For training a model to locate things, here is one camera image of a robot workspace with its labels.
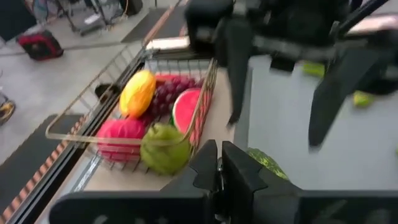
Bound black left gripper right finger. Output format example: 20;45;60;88
221;140;398;224

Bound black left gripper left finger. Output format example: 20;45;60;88
49;139;219;224

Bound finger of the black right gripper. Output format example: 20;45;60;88
216;18;255;127
308;46;388;149

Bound watermelon slice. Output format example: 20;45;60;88
169;87;212;146

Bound green pear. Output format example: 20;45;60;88
139;122;192;176

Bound red grape bunch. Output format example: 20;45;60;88
144;76;205;125

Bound red apple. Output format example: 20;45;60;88
95;118;146;163

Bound yellow orange mango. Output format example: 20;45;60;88
119;69;157;119

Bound green bell pepper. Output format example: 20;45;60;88
302;61;326;78

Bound black wheeled cart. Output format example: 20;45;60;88
57;0;127;37

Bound yellow and black object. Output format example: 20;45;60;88
0;92;17;126

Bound red and black bag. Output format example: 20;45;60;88
16;29;65;62

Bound copper wire basket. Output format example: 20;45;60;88
45;45;219;175

